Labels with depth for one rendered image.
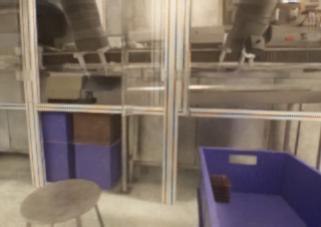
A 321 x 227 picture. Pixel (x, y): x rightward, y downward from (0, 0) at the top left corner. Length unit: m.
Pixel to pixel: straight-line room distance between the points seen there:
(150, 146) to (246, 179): 0.76
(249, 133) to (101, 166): 1.06
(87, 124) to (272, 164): 1.09
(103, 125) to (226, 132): 0.86
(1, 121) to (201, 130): 1.79
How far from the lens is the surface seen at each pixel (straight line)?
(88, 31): 0.48
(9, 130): 2.14
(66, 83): 1.37
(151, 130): 1.41
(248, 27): 0.48
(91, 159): 1.37
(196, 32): 1.25
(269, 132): 1.48
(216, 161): 0.91
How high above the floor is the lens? 0.69
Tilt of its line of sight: 7 degrees down
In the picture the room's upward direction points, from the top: 1 degrees clockwise
